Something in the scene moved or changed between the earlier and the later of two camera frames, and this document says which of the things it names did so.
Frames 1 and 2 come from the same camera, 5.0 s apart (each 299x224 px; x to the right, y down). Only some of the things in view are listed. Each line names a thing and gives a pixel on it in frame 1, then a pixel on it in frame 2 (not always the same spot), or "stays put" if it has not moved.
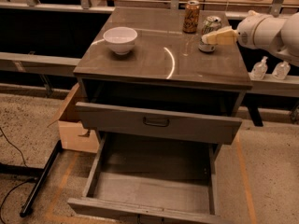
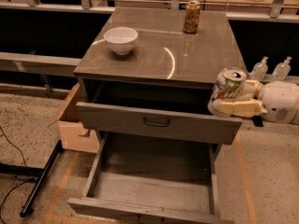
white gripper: x=246 y=34 → x=277 y=101
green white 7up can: x=209 y=24 → x=229 y=85
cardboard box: x=73 y=134 stays put
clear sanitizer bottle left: x=260 y=69 stays put
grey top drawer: x=160 y=123 stays put
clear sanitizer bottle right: x=281 y=70 stays put
